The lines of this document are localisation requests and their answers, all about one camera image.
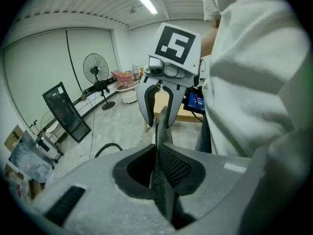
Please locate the black glass-door fridge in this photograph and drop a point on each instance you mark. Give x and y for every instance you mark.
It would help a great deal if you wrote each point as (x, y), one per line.
(63, 111)

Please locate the black pedestal fan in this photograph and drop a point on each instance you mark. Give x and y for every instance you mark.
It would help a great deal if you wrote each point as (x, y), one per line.
(96, 70)

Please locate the metal rack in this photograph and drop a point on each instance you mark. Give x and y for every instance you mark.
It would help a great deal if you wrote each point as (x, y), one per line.
(135, 72)

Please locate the person's right forearm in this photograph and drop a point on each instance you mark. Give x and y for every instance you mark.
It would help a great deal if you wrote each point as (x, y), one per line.
(207, 43)

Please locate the grey blue painting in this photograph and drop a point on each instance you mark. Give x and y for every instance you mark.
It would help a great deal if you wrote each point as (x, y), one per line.
(29, 160)

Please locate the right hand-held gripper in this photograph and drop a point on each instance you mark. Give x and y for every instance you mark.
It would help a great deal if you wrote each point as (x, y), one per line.
(176, 45)

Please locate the black tablet screen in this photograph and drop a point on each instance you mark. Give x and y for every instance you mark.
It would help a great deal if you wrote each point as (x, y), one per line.
(195, 101)

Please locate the person's white shirt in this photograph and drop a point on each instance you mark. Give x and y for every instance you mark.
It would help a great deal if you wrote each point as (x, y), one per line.
(244, 70)

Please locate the white round side table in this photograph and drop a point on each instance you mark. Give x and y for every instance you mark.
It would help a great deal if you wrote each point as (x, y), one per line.
(128, 98)

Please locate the long ceiling tube light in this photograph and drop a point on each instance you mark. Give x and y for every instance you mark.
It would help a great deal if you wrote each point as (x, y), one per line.
(146, 2)

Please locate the black jacket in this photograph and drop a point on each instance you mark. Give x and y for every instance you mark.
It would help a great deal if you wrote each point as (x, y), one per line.
(101, 87)

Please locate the person's dark jeans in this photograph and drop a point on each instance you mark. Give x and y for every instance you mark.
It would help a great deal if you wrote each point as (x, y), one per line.
(204, 136)

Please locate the oval wooden table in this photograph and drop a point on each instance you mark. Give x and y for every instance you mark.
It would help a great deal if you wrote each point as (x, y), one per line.
(188, 117)

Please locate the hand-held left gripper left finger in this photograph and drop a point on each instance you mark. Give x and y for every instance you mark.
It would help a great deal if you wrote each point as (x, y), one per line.
(97, 192)

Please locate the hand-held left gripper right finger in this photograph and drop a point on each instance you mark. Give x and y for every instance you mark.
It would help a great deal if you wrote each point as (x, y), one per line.
(220, 187)

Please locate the cardboard box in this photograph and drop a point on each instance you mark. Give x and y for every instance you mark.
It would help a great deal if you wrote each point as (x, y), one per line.
(13, 138)

